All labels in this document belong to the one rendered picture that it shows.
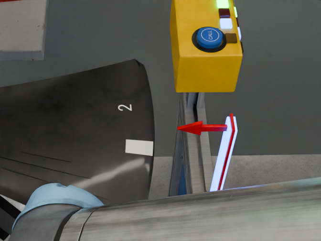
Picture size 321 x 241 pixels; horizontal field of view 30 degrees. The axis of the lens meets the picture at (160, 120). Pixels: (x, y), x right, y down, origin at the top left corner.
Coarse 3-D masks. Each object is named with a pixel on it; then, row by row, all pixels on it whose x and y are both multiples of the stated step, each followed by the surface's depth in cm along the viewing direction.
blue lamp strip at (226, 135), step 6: (228, 120) 68; (228, 126) 68; (228, 132) 68; (222, 138) 72; (228, 138) 69; (222, 144) 72; (222, 150) 72; (222, 156) 72; (216, 162) 76; (222, 162) 73; (216, 168) 76; (216, 174) 76; (216, 180) 76; (216, 186) 77
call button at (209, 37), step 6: (204, 30) 92; (210, 30) 92; (216, 30) 92; (198, 36) 91; (204, 36) 91; (210, 36) 91; (216, 36) 91; (222, 36) 92; (198, 42) 92; (204, 42) 91; (210, 42) 91; (216, 42) 91; (210, 48) 91
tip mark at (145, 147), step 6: (126, 144) 68; (132, 144) 68; (138, 144) 68; (144, 144) 69; (150, 144) 69; (126, 150) 68; (132, 150) 68; (138, 150) 68; (144, 150) 68; (150, 150) 69
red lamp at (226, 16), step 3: (219, 9) 96; (222, 9) 96; (225, 9) 96; (228, 9) 96; (219, 12) 95; (222, 12) 95; (225, 12) 95; (228, 12) 95; (219, 15) 95; (222, 15) 95; (225, 15) 95; (228, 15) 95
